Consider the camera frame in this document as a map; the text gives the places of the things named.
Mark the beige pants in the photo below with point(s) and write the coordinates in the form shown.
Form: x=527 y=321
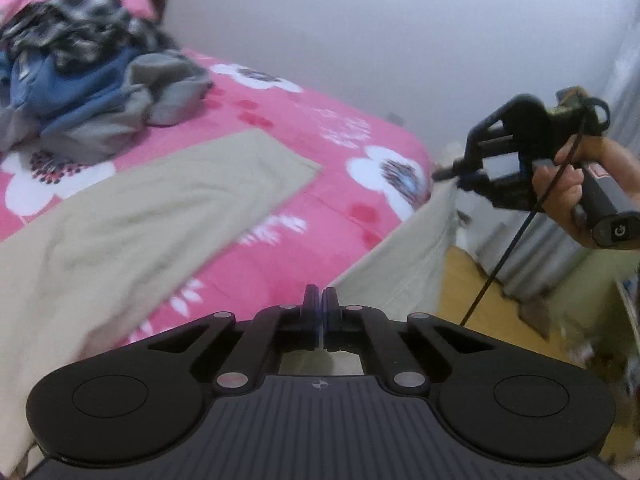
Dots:
x=125 y=220

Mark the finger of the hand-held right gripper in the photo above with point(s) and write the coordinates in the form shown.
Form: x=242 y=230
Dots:
x=510 y=130
x=510 y=192

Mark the grey curtain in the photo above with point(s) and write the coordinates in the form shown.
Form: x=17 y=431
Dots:
x=550 y=265

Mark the pink floral bed sheet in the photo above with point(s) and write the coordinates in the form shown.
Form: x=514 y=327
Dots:
x=325 y=160

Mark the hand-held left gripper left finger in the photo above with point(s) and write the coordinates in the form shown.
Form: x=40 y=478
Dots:
x=312 y=310

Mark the person's right hand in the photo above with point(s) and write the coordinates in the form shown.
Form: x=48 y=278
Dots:
x=555 y=185

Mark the grey hoodie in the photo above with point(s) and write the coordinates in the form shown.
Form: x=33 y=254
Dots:
x=165 y=85

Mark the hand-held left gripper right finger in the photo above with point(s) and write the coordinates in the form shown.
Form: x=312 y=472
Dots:
x=329 y=310

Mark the plaid shirt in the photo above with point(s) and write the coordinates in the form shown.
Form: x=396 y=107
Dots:
x=75 y=20

